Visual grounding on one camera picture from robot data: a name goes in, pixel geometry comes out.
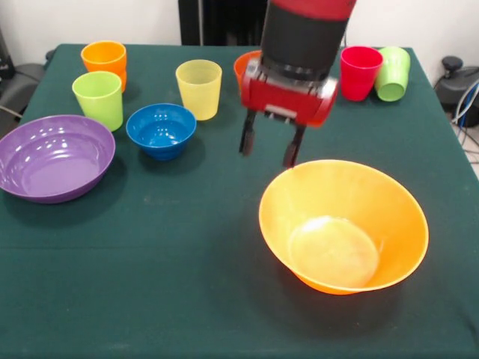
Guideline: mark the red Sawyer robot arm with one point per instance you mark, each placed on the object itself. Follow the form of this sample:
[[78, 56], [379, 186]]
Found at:
[[303, 33]]

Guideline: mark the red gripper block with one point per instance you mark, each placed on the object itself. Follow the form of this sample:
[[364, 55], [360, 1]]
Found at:
[[288, 101]]

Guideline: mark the large orange bowl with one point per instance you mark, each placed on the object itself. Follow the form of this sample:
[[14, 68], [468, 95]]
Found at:
[[337, 224]]

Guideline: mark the dark green tablecloth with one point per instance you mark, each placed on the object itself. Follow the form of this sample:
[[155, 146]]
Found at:
[[149, 280]]

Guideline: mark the blue bowl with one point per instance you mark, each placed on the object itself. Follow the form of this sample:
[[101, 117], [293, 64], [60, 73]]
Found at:
[[161, 138]]

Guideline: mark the black office chair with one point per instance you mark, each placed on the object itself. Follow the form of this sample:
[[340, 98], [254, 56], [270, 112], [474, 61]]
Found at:
[[456, 86], [22, 78]]

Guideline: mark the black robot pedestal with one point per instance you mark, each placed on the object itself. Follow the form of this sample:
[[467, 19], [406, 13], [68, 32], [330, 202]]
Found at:
[[224, 22]]

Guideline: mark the red cup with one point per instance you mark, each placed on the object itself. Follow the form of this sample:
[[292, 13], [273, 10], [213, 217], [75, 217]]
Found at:
[[359, 78]]

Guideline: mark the small orange-red bowl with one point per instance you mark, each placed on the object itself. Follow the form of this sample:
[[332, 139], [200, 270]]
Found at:
[[241, 65]]

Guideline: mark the light green cup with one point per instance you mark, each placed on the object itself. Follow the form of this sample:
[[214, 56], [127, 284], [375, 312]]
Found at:
[[99, 112]]

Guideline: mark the purple bowl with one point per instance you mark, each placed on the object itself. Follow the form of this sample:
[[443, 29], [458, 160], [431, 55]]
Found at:
[[56, 175]]

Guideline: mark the yellow cup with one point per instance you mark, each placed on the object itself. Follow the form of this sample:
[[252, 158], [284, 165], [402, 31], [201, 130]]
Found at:
[[198, 101]]

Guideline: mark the orange cup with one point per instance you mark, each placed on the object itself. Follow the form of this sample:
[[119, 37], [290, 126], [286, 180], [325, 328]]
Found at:
[[123, 82], [108, 61]]

